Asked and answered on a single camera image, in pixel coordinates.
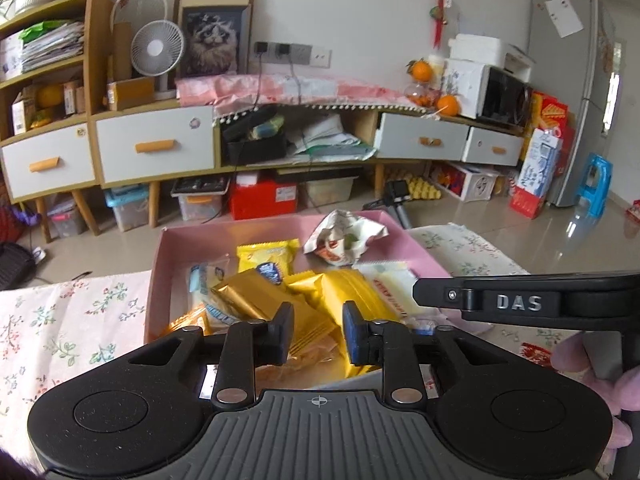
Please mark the small white box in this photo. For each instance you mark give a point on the small white box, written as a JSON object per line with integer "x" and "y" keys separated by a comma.
{"x": 22, "y": 116}

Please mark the black storage box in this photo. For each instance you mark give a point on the black storage box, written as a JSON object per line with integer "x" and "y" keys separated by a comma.
{"x": 255, "y": 147}

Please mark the wooden drawer cabinet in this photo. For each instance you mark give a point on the wooden drawer cabinet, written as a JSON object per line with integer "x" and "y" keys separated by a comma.
{"x": 160, "y": 102}

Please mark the white paper note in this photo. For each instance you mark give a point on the white paper note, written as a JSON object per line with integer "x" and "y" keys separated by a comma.
{"x": 564, "y": 15}

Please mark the black grill pan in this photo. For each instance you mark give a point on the black grill pan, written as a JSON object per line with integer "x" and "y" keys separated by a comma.
{"x": 15, "y": 267}

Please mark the orange round toy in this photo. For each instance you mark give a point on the orange round toy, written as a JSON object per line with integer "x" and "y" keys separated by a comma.
{"x": 50, "y": 96}

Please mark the pink box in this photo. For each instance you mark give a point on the pink box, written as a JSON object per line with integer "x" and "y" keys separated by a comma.
{"x": 200, "y": 245}

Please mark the yellow egg tray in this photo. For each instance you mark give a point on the yellow egg tray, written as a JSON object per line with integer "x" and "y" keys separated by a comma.
{"x": 422, "y": 187}

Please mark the stack of papers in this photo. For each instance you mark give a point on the stack of papers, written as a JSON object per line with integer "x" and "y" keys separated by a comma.
{"x": 50, "y": 47}

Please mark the orange snack packet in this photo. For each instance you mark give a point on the orange snack packet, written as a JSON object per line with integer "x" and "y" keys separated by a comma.
{"x": 185, "y": 322}

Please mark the pile of papers and bags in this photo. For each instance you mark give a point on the pile of papers and bags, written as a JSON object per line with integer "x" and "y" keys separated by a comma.
{"x": 330, "y": 142}

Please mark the black charger plug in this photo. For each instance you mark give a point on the black charger plug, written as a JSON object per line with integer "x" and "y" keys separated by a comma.
{"x": 261, "y": 49}
{"x": 283, "y": 50}

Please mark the silver refrigerator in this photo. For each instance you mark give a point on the silver refrigerator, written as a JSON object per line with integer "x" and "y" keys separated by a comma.
{"x": 575, "y": 110}

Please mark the wooden shelf cabinet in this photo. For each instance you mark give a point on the wooden shelf cabinet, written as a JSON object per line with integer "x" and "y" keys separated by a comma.
{"x": 95, "y": 35}

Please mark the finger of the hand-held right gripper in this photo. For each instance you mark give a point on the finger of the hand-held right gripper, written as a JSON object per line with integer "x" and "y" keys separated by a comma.
{"x": 440, "y": 292}

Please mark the floral cloth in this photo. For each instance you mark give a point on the floral cloth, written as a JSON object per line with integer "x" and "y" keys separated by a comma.
{"x": 75, "y": 320}

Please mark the yellow chip bag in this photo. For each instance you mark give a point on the yellow chip bag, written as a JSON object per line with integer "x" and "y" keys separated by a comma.
{"x": 265, "y": 257}

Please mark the pink fringed cloth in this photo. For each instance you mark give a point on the pink fringed cloth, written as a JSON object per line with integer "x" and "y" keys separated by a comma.
{"x": 310, "y": 87}

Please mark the small gold snack packet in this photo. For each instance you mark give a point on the small gold snack packet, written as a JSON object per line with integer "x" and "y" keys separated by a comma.
{"x": 305, "y": 285}

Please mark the black lid plastic bin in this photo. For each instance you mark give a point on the black lid plastic bin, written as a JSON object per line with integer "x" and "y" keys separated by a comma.
{"x": 200, "y": 200}

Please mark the small white drawer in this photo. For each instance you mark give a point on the small white drawer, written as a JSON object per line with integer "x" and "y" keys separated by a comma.
{"x": 482, "y": 142}

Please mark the clear bin without lid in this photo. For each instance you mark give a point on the clear bin without lid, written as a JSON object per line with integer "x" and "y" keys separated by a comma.
{"x": 327, "y": 191}

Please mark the blue plastic stool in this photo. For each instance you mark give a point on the blue plastic stool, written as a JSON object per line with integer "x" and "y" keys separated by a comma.
{"x": 595, "y": 185}

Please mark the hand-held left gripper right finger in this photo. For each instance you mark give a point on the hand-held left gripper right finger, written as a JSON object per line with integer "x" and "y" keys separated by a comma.
{"x": 354, "y": 335}

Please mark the small camera on tripod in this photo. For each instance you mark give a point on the small camera on tripod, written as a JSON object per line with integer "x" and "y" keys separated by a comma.
{"x": 397, "y": 200}

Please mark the white red carton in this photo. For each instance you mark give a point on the white red carton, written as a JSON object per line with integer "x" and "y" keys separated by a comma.
{"x": 470, "y": 182}

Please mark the white desk fan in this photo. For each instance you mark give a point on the white desk fan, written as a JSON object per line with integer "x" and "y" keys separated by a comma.
{"x": 159, "y": 47}

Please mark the white foam box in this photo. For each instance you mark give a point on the white foam box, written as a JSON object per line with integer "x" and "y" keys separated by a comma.
{"x": 475, "y": 50}

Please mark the wooden low cabinet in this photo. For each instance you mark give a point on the wooden low cabinet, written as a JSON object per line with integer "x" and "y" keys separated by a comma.
{"x": 367, "y": 120}

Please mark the framed cat picture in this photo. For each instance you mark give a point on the framed cat picture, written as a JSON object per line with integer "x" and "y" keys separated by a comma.
{"x": 215, "y": 35}

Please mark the red printed bag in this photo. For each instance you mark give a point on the red printed bag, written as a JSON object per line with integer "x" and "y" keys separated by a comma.
{"x": 10, "y": 215}

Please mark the small clear plastic bin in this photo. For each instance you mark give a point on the small clear plastic bin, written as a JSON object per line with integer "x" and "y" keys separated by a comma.
{"x": 67, "y": 220}

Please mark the yellow gold snack packet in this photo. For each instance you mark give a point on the yellow gold snack packet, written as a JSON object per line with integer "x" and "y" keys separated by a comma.
{"x": 360, "y": 290}

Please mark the orange fruit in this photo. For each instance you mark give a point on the orange fruit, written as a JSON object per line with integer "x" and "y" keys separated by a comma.
{"x": 448, "y": 105}
{"x": 420, "y": 71}

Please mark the beige snack packet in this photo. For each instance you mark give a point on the beige snack packet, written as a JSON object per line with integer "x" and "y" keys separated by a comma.
{"x": 310, "y": 370}

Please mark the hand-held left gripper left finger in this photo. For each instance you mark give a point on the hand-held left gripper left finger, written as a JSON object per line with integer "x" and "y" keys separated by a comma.
{"x": 284, "y": 335}

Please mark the blue white milk carton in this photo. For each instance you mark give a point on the blue white milk carton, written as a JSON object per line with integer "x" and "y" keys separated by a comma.
{"x": 537, "y": 170}

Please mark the white yellow snack packet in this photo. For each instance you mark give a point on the white yellow snack packet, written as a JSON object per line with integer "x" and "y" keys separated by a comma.
{"x": 390, "y": 280}

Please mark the person's right hand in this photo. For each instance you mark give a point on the person's right hand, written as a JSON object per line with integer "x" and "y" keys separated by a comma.
{"x": 607, "y": 392}

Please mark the grey wall outlet strip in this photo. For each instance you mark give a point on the grey wall outlet strip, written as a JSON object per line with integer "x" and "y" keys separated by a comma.
{"x": 305, "y": 54}

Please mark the red yellow gift box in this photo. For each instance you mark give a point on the red yellow gift box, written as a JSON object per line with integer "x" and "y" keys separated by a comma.
{"x": 547, "y": 110}

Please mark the white microwave oven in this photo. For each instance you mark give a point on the white microwave oven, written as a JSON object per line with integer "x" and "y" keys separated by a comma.
{"x": 500, "y": 95}

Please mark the large gold snack packet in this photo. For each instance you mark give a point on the large gold snack packet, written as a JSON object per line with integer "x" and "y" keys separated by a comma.
{"x": 260, "y": 300}

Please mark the blue lid plastic bin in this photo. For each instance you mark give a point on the blue lid plastic bin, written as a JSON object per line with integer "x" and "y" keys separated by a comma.
{"x": 127, "y": 210}

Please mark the blue white snack packet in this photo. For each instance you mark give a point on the blue white snack packet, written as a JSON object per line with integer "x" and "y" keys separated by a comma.
{"x": 205, "y": 280}

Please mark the small cardboard box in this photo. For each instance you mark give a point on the small cardboard box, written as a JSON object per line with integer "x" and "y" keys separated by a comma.
{"x": 73, "y": 97}

